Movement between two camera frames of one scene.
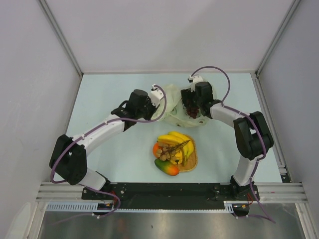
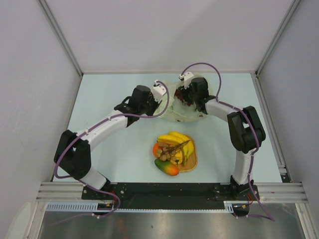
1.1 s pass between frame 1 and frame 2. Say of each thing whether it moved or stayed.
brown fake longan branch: stayed
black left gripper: stayed
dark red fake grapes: moved
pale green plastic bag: moved
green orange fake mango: stayed
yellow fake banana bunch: stayed
